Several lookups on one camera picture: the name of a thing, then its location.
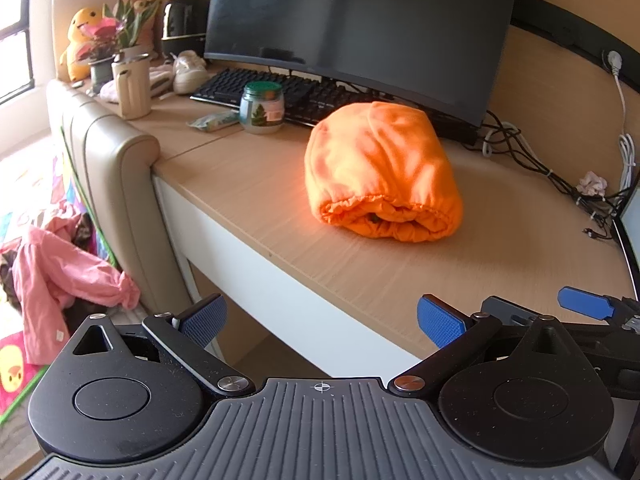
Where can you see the beige padded headboard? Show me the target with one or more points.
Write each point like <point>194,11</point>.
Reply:
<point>115,160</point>

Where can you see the printed blanket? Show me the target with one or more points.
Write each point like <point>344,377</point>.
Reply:
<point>30,185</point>

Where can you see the orange garment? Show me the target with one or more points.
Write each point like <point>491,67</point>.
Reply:
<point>380,165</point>

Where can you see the pink garment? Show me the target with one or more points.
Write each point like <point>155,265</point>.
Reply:
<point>50,280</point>

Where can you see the black computer monitor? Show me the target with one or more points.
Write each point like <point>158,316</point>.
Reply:
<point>350,20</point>

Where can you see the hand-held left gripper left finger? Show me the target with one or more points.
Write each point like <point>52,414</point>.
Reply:
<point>205,317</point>

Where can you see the beige lidded mug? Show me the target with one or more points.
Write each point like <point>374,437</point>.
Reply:
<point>131,87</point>

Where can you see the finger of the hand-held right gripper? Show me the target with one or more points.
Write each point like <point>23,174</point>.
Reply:
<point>510,307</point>
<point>582,302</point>

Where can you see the laptop screen edge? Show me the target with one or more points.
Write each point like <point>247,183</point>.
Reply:
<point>631,240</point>

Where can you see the green snack packet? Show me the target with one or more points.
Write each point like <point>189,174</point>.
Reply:
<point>212,121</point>

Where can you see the red leaf potted plant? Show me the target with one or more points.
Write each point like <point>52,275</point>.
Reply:
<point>100,50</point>

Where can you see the pale pink cloth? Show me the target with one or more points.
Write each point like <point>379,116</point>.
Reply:
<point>157,80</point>

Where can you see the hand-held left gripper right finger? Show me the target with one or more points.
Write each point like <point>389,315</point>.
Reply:
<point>441,321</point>

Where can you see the black wall strip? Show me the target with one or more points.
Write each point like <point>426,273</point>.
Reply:
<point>565,25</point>

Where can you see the white shoe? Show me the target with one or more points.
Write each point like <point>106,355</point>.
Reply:
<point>190,72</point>

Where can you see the pink flower bouquet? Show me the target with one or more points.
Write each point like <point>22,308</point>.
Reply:
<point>135,15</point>

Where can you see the black keyboard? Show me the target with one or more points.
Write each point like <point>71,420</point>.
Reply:
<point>235,85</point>

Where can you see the window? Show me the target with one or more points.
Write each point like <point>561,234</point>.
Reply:
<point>12,25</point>

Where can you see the glass jar with green lid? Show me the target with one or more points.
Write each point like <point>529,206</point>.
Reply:
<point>261,110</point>

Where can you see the crumpled tissue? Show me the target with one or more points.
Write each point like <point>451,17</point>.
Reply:
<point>592,184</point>

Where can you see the black rounded appliance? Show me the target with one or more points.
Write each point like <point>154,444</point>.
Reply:
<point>185,20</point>

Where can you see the yellow plush toy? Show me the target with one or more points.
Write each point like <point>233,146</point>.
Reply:
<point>80,27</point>

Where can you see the white wall plug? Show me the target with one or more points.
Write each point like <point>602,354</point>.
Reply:
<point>613,60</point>

